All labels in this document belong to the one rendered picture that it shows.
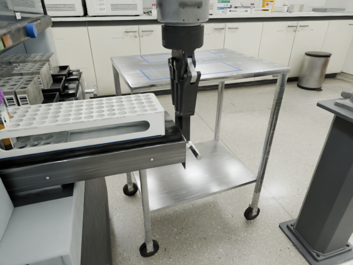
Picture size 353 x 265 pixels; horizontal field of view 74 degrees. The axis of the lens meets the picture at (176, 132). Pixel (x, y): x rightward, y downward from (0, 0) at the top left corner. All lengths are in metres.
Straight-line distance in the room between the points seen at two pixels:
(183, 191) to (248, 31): 2.50
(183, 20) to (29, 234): 0.40
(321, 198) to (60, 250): 1.03
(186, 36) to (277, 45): 3.15
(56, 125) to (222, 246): 1.03
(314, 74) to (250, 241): 2.67
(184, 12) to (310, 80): 3.26
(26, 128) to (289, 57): 3.52
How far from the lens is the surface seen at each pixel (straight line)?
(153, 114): 0.42
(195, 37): 0.42
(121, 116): 0.41
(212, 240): 1.29
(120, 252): 1.27
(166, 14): 0.41
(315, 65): 3.56
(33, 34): 0.63
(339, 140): 1.06
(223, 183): 1.16
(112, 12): 2.73
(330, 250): 1.37
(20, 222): 0.46
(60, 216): 0.44
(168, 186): 1.13
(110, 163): 0.44
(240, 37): 3.20
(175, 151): 0.45
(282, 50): 3.61
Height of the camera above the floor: 1.04
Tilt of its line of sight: 29 degrees down
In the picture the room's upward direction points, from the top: straight up
